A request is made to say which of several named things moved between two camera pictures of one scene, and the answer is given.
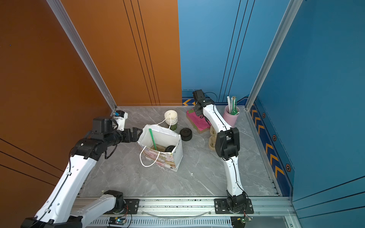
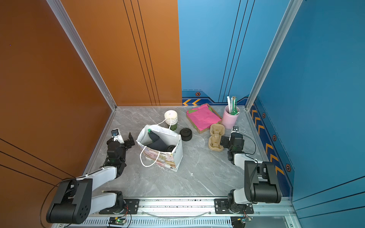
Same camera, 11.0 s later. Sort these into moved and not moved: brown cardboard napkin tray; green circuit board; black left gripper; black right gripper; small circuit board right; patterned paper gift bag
Moved: black left gripper; black right gripper
Not moved: brown cardboard napkin tray; patterned paper gift bag; small circuit board right; green circuit board
